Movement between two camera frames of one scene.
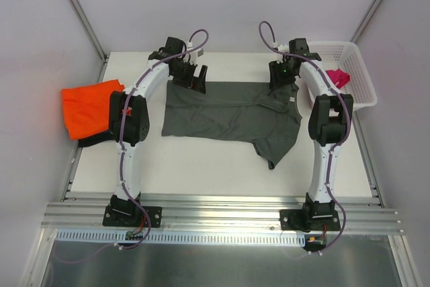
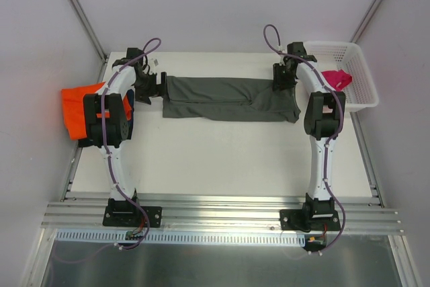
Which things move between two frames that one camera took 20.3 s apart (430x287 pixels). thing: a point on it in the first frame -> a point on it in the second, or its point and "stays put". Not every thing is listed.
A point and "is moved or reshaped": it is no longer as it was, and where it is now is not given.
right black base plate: [310, 220] stays put
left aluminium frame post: [84, 17] stays put
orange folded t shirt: [87, 108] stays put
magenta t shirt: [339, 77] stays put
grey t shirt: [234, 111] is moved or reshaped
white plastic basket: [346, 56] stays put
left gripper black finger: [200, 81] -> [164, 80]
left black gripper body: [189, 76] -> [161, 85]
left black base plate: [132, 216] stays put
